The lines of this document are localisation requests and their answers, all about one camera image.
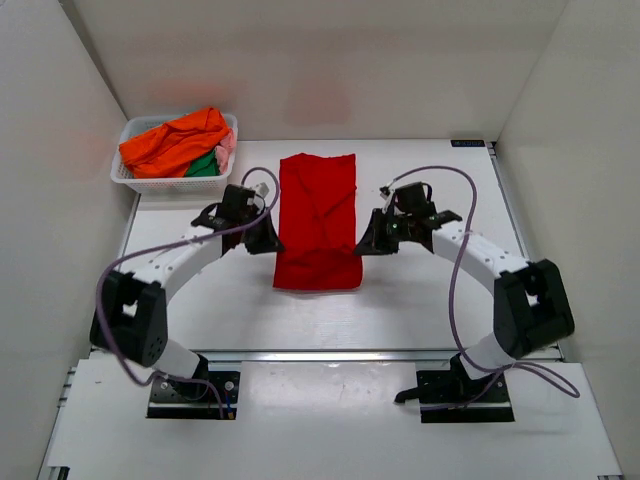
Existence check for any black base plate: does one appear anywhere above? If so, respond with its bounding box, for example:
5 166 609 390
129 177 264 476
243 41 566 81
394 367 515 424
146 363 241 421

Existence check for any orange t shirt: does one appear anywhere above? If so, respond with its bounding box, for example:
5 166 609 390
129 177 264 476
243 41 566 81
118 107 235 179

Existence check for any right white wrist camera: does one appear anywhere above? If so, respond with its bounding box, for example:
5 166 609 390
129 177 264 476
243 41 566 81
380 184 397 212

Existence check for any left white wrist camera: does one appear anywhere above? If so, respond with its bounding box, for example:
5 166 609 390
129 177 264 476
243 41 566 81
250 182 269 209

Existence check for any red t shirt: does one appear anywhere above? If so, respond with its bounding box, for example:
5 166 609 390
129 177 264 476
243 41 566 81
273 153 363 292

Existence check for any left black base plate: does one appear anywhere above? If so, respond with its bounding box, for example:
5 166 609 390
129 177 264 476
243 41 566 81
146 363 241 421

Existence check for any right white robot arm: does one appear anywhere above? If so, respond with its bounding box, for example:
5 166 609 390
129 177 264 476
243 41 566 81
354 182 575 408

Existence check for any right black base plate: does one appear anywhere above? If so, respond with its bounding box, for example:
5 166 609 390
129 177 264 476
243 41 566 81
394 367 515 424

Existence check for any pink t shirt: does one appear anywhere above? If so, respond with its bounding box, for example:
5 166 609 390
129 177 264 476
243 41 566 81
215 129 237 175

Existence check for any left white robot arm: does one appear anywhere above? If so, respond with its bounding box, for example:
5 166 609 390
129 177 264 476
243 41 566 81
89 183 284 398

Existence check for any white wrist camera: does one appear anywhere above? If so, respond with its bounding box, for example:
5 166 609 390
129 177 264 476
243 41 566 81
250 182 269 209
380 184 397 212

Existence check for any green t shirt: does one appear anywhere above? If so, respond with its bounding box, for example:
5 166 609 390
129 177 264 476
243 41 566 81
184 149 220 178

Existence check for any white plastic basket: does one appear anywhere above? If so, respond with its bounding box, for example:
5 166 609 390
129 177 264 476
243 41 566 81
110 114 237 195

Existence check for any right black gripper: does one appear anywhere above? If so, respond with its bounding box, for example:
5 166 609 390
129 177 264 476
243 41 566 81
353 209 413 257

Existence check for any blue table label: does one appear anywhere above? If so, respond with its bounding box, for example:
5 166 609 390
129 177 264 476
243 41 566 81
450 139 486 148

